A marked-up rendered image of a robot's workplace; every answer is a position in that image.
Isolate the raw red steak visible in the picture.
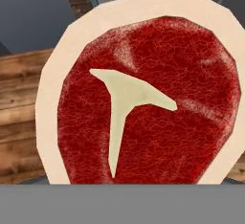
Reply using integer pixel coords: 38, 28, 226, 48
34, 0, 245, 186

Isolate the dark blue-grey cupboard panel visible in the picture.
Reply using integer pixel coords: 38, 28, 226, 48
0, 0, 77, 56

